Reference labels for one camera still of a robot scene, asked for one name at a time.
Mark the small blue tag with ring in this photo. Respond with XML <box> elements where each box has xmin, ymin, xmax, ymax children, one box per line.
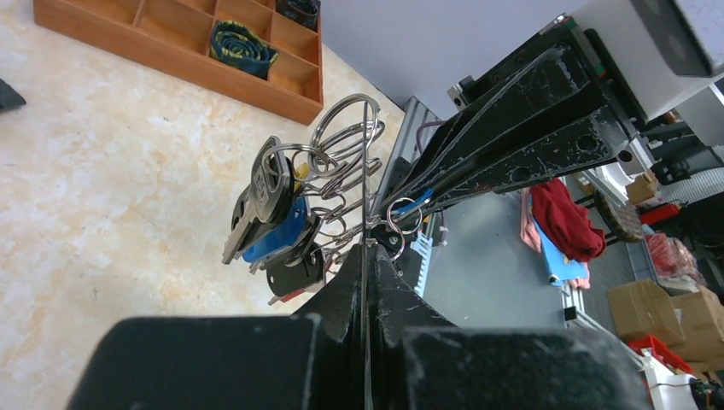
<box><xmin>387</xmin><ymin>189</ymin><xmax>434</xmax><ymax>235</ymax></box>

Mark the yellow key tag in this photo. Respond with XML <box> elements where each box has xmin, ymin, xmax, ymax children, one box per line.
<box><xmin>295</xmin><ymin>162</ymin><xmax>310</xmax><ymax>184</ymax></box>

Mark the black key tag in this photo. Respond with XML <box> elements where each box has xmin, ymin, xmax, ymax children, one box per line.
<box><xmin>266</xmin><ymin>249</ymin><xmax>325</xmax><ymax>297</ymax></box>

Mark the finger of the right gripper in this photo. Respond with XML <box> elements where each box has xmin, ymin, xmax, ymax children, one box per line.
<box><xmin>395</xmin><ymin>121</ymin><xmax>632</xmax><ymax>214</ymax></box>
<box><xmin>384</xmin><ymin>25</ymin><xmax>634</xmax><ymax>203</ymax></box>

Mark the dark grey folded cloth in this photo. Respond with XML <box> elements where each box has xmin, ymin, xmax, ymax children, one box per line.
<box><xmin>0</xmin><ymin>79</ymin><xmax>26</xmax><ymax>113</ymax></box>

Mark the orange compartment tray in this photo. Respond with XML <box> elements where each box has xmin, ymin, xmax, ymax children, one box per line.
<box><xmin>33</xmin><ymin>1</ymin><xmax>324</xmax><ymax>125</ymax></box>

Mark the silver key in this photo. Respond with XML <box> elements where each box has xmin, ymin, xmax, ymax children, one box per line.
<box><xmin>221</xmin><ymin>136</ymin><xmax>294</xmax><ymax>265</ymax></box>

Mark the black rolled belt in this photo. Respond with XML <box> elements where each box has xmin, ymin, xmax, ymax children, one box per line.
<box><xmin>276</xmin><ymin>0</ymin><xmax>321</xmax><ymax>32</ymax></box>

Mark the blue key tag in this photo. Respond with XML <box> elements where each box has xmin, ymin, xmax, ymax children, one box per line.
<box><xmin>242</xmin><ymin>196</ymin><xmax>309</xmax><ymax>264</ymax></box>

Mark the blue yellow rolled tie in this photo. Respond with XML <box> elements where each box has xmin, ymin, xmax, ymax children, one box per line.
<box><xmin>209</xmin><ymin>20</ymin><xmax>279</xmax><ymax>80</ymax></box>

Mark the metal key holder plate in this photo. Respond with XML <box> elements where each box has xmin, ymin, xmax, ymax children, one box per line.
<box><xmin>359</xmin><ymin>97</ymin><xmax>377</xmax><ymax>410</ymax></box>

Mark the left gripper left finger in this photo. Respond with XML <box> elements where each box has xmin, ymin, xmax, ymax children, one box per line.
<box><xmin>68</xmin><ymin>246</ymin><xmax>364</xmax><ymax>409</ymax></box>

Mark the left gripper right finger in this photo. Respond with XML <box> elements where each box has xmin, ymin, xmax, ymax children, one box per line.
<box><xmin>370</xmin><ymin>246</ymin><xmax>651</xmax><ymax>409</ymax></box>

